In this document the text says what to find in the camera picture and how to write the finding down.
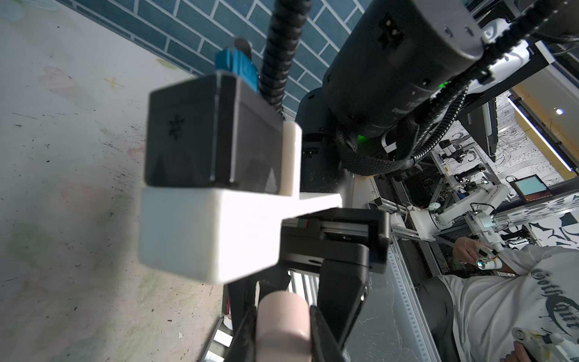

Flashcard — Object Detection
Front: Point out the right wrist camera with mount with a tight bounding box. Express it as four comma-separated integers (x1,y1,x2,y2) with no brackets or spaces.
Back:
138,38,342,284

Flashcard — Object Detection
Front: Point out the person in white shirt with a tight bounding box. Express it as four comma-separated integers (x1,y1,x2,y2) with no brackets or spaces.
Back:
416,245,578,361

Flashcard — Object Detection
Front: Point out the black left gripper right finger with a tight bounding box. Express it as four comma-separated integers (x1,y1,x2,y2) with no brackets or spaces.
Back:
310,306,345,362

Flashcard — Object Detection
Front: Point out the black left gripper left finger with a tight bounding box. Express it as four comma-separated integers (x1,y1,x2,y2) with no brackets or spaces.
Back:
225,307,257,362

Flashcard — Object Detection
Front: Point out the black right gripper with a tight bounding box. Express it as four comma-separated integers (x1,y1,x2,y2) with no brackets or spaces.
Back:
227,208,391,348

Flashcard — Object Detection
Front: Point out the pink stapler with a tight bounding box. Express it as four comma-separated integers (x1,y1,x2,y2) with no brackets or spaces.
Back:
255,291,312,362

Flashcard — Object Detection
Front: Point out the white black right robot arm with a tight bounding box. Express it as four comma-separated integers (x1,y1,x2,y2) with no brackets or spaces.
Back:
232,1,566,353

